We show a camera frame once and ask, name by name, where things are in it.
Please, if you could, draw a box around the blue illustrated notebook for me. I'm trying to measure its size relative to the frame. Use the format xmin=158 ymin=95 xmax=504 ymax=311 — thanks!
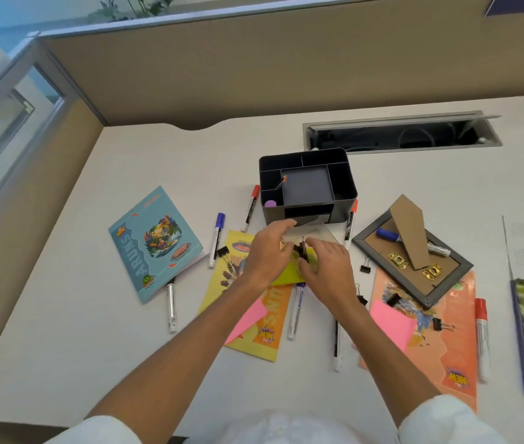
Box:
xmin=108 ymin=186 xmax=204 ymax=305

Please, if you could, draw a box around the black-barrel white-tipped marker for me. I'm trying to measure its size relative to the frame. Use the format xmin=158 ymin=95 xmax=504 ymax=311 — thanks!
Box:
xmin=333 ymin=319 xmax=344 ymax=373

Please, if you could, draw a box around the large red-capped white marker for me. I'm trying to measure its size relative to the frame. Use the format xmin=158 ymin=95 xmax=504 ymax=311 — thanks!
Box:
xmin=474 ymin=298 xmax=492 ymax=384

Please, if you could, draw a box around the white marker with blue print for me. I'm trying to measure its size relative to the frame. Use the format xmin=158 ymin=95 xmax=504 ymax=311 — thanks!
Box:
xmin=287 ymin=282 xmax=307 ymax=341

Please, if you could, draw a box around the person's white shirt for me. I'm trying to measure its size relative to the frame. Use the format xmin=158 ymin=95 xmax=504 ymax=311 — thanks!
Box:
xmin=43 ymin=394 xmax=524 ymax=444

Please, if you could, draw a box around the black-capped white marker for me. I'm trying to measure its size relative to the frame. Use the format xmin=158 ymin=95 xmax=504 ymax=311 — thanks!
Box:
xmin=166 ymin=276 xmax=178 ymax=334

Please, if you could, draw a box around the yellow-green sticky note pad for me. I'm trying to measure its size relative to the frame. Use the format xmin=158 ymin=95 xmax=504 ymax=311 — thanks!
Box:
xmin=270 ymin=253 xmax=319 ymax=286

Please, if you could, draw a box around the yellow illustrated notebook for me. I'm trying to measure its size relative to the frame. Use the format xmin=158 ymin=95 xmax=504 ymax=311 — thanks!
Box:
xmin=197 ymin=230 xmax=300 ymax=364

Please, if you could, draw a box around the orange illustrated notebook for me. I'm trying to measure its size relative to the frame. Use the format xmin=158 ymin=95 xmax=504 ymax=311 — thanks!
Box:
xmin=358 ymin=270 xmax=478 ymax=413

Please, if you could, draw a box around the red-capped black-barrel marker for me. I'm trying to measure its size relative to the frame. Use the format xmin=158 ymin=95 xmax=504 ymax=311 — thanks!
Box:
xmin=343 ymin=199 xmax=359 ymax=250

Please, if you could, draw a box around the person's right forearm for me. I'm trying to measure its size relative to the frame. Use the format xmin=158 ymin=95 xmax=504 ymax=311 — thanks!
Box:
xmin=335 ymin=300 xmax=439 ymax=428

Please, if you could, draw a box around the beige card sheet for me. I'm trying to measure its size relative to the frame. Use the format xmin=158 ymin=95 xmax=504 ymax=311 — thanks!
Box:
xmin=284 ymin=224 xmax=342 ymax=248

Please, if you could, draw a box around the beige cubicle partition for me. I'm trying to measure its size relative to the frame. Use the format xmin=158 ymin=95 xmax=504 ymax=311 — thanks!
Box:
xmin=0 ymin=0 xmax=524 ymax=403

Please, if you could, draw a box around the person's right hand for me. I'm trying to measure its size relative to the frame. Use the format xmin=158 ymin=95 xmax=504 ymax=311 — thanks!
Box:
xmin=296 ymin=238 xmax=365 ymax=322

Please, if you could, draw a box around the brown cardboard frame stand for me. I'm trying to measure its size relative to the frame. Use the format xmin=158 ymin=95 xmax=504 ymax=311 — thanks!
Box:
xmin=389 ymin=194 xmax=432 ymax=271

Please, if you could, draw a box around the green plant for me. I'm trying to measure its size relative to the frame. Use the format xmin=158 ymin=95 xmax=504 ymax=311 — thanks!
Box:
xmin=88 ymin=0 xmax=185 ymax=22

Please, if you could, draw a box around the grey picture frame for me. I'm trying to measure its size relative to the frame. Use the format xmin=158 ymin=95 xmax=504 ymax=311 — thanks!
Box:
xmin=352 ymin=210 xmax=475 ymax=310

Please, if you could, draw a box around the large blue-capped white marker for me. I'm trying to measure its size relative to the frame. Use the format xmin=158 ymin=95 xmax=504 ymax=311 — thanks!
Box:
xmin=376 ymin=227 xmax=452 ymax=258

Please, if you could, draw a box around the person's left hand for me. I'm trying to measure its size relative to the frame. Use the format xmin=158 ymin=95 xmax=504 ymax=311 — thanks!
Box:
xmin=243 ymin=219 xmax=299 ymax=287

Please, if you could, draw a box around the pink sticky note pad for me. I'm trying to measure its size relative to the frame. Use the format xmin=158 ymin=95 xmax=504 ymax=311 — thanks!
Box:
xmin=368 ymin=300 xmax=418 ymax=353
xmin=224 ymin=298 xmax=268 ymax=346

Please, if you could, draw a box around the person's left forearm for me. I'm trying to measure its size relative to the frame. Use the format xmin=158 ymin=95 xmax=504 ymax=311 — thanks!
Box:
xmin=85 ymin=272 xmax=273 ymax=433

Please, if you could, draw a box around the black plastic desk organizer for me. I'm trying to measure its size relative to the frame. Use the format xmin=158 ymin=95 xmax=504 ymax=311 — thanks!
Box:
xmin=259 ymin=148 xmax=359 ymax=226

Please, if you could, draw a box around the grey desk cable tray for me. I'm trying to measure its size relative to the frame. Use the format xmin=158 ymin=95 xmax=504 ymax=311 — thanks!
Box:
xmin=302 ymin=110 xmax=503 ymax=156

